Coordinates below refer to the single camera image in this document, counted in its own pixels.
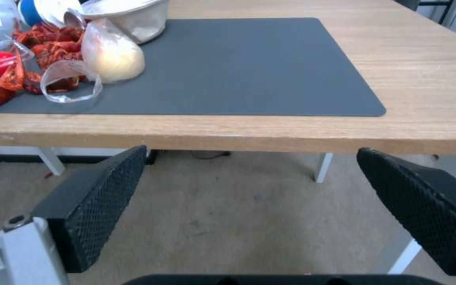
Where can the black chair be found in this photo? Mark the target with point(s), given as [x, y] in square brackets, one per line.
[422, 7]

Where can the red crayfish pile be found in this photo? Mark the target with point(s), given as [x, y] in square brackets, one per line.
[34, 59]

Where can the white paper bowl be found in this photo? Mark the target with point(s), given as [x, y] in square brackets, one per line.
[133, 17]

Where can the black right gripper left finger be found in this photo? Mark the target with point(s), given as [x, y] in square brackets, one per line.
[93, 205]

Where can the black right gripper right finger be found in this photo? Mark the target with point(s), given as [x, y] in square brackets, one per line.
[426, 205]

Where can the grey rectangular table mat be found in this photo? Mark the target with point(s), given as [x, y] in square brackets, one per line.
[228, 68]

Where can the clear bag with yellow food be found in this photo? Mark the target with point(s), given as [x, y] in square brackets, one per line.
[111, 53]

